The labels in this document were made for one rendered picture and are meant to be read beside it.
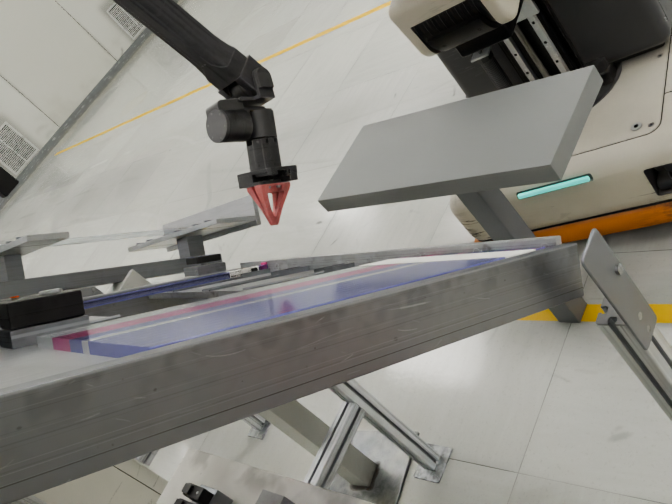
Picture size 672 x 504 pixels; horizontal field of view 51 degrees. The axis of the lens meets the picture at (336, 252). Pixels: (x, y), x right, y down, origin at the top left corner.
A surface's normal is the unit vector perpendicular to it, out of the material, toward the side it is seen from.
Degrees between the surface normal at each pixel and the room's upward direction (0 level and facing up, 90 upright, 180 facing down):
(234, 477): 0
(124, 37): 90
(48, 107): 90
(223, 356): 90
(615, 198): 90
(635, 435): 0
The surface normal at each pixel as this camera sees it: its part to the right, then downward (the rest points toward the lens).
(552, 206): -0.33, 0.76
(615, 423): -0.62, -0.62
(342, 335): 0.65, -0.06
